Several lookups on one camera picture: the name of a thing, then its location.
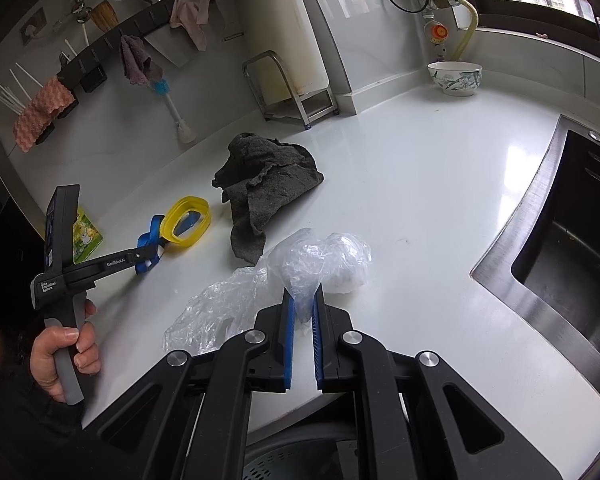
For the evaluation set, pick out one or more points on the black wall rail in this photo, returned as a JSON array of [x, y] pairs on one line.
[[145, 17]]

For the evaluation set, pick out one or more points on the purple cloth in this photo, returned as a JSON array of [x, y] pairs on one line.
[[132, 62]]

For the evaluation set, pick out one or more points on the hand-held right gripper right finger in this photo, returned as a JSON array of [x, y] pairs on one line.
[[319, 340]]

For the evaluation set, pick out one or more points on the yellow-green refill pouch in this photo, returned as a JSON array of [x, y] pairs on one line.
[[87, 235]]

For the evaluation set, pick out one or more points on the steel sink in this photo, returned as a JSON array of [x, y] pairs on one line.
[[570, 240]]

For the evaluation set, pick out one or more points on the person's left hand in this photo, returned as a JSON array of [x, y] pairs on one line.
[[42, 355]]

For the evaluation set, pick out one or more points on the person's left forearm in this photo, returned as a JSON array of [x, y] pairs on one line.
[[25, 425]]

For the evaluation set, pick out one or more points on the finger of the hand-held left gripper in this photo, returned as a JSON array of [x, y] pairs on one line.
[[147, 265], [152, 230]]

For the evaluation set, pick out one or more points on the bundle of white sticks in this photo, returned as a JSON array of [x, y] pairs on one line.
[[15, 102]]

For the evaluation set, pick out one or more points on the pink waffle cloth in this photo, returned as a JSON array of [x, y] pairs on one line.
[[40, 112]]

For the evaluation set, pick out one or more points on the grey cloth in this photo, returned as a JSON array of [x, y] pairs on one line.
[[265, 180]]

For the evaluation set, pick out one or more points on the clear plastic bag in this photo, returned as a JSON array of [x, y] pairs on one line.
[[325, 260]]

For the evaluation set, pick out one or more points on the white bottle brush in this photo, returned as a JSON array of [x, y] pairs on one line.
[[180, 120]]

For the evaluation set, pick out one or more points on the metal rack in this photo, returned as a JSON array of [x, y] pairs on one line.
[[320, 110]]

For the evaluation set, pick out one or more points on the white patterned bowl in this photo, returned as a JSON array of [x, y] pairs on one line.
[[455, 82]]

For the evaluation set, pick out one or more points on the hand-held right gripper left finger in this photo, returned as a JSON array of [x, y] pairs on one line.
[[289, 340]]

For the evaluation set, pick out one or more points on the orange gas regulator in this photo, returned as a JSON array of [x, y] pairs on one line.
[[436, 32]]

